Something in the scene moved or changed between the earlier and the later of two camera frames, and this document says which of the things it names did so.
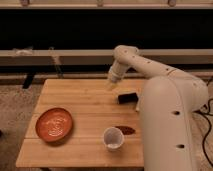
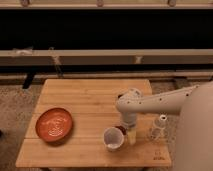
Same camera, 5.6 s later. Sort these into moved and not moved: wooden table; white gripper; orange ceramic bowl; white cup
Moved: white gripper
Not moved: orange ceramic bowl; wooden table; white cup
